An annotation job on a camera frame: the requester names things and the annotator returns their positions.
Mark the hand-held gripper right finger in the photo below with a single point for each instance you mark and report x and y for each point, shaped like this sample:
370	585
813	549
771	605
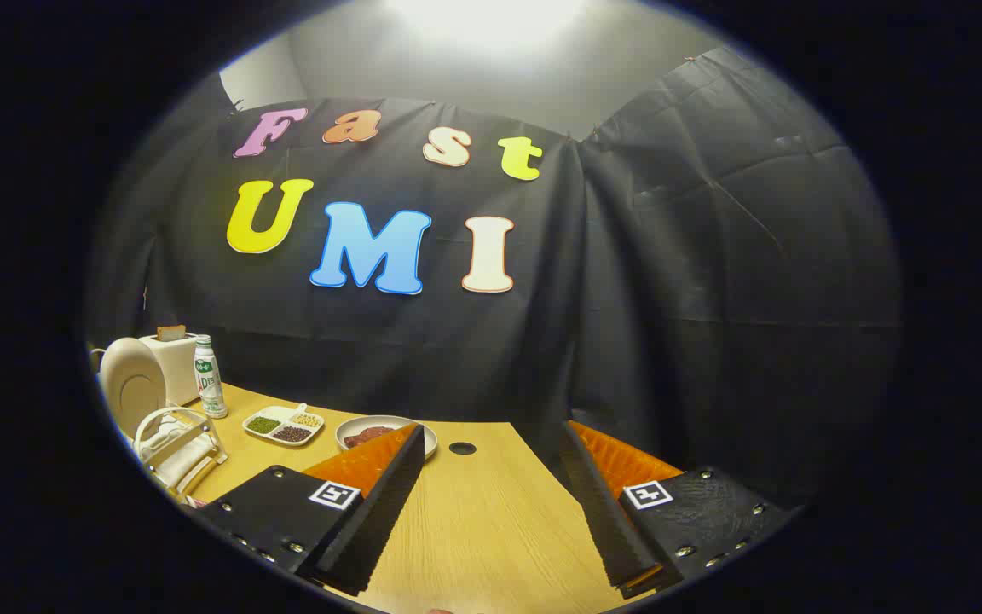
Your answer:
597	512

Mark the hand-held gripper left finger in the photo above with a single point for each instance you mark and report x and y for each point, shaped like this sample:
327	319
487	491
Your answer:
384	512

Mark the white round plate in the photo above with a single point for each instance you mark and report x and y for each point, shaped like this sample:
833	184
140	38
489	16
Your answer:
129	384

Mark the grey plate with patties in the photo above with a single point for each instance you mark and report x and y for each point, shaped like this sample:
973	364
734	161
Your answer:
355	424

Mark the white divided dish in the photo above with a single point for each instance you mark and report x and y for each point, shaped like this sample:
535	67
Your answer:
285	423

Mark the brown meat patty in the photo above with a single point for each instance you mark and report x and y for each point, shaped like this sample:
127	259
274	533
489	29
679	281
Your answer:
357	439
382	431

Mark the yellow beans pile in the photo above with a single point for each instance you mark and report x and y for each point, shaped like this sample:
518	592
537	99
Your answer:
308	420

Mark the dark red beans pile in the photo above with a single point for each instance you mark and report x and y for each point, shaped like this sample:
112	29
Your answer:
292	434

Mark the green beans pile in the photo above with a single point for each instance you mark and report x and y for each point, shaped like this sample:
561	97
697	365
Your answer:
263	425

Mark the white bottle green cap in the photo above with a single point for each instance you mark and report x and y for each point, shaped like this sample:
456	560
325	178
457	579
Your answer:
210	384

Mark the white toaster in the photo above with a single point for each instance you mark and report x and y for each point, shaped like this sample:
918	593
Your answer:
180	371

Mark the black backdrop cloth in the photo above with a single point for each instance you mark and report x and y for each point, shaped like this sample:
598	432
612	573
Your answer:
670	256

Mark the toasted bread slice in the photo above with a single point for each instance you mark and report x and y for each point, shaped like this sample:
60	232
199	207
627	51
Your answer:
171	333

